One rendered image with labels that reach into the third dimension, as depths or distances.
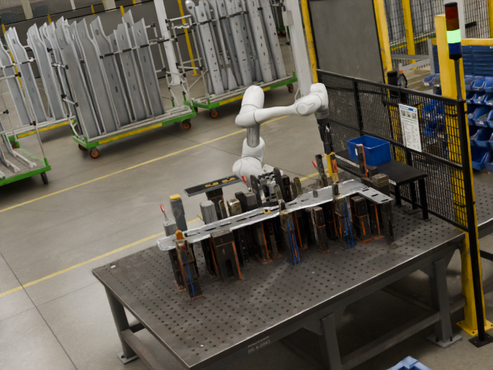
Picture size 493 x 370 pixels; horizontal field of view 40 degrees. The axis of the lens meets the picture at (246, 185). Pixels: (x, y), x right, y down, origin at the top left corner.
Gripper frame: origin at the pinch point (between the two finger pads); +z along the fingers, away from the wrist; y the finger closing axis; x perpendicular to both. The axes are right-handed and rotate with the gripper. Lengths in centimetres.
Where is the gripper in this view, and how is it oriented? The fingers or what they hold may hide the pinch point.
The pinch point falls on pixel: (326, 147)
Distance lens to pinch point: 426.2
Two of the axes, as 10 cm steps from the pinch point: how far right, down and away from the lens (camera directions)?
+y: 3.3, 2.5, -9.1
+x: 9.3, -2.7, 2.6
